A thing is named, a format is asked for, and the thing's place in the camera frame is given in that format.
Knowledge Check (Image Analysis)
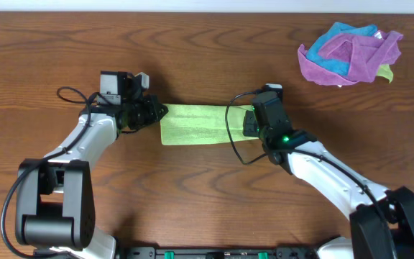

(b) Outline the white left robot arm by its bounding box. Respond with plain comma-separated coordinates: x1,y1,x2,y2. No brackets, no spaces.
8,71,168,258

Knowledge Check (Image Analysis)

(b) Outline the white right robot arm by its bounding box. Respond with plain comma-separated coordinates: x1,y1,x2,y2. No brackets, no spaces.
252,91,414,258

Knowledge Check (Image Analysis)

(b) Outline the black camera cable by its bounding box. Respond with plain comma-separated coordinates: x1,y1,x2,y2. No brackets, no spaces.
0,86,139,259
224,89,391,224

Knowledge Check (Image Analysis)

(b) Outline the green microfiber cloth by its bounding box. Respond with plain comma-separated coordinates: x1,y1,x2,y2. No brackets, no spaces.
160,104,254,146

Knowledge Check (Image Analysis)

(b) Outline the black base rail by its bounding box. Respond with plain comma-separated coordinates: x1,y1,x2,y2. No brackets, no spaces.
115,246,319,259

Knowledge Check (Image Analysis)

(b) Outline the purple microfiber cloth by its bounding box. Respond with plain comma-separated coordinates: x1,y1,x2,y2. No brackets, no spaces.
298,31,403,87

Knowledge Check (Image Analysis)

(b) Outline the black right camera cable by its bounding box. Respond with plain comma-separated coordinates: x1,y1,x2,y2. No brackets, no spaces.
224,89,391,224

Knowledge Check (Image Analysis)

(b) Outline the black left camera cable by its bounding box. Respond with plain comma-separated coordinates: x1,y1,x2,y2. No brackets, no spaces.
0,86,139,259

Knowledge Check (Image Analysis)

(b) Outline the light green cloth under pile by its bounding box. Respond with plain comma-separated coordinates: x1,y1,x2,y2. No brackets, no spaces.
377,64,394,83

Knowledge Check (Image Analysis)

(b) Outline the blue microfiber cloth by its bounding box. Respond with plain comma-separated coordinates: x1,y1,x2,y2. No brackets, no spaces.
303,22,378,76

